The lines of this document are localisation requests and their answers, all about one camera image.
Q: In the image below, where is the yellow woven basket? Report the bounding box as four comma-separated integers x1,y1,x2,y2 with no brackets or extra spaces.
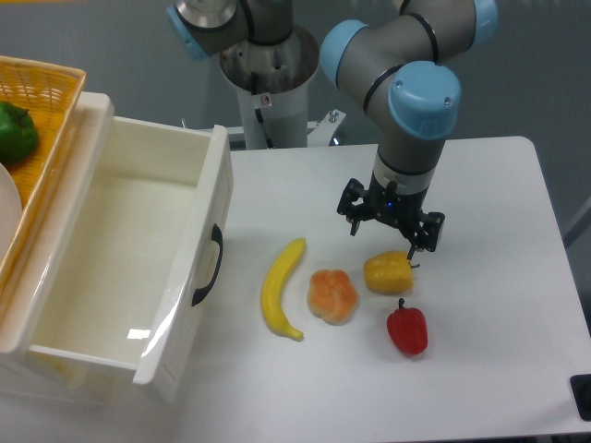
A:
1,56,87,285

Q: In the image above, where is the black cable on pedestal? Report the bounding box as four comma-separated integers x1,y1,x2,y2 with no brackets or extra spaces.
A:
250,71,274,150

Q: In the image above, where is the black drawer handle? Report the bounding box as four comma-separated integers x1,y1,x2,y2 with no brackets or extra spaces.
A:
191,223,224,306

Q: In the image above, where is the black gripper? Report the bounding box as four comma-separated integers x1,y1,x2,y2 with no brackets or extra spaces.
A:
336,175,445,259

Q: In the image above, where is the white drawer cabinet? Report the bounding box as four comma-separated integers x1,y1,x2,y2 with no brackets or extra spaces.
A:
1,92,115,404

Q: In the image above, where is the round orange bread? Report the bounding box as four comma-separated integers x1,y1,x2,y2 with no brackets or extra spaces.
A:
308,269,358,325

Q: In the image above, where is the red bell pepper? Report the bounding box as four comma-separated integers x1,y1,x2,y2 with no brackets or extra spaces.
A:
386,298,428,355

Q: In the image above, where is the white open drawer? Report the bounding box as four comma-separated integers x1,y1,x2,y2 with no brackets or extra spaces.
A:
30,117,233,402

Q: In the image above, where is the white plate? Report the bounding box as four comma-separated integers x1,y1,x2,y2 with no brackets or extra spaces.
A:
0,166,22,260

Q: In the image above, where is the black device at table edge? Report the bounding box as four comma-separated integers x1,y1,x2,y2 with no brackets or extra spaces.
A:
570,374,591,422

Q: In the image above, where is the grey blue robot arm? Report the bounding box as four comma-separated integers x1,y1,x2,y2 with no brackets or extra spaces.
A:
166,1,498,252

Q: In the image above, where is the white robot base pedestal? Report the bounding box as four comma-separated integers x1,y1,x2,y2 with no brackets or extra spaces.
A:
219,25,346,150

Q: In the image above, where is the yellow bell pepper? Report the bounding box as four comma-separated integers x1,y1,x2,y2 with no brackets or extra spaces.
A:
363,251,414,293

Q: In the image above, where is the green bell pepper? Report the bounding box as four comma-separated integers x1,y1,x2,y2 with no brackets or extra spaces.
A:
1,102,40,165

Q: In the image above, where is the yellow banana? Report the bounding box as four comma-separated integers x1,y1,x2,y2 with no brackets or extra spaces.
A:
260,237,307,341

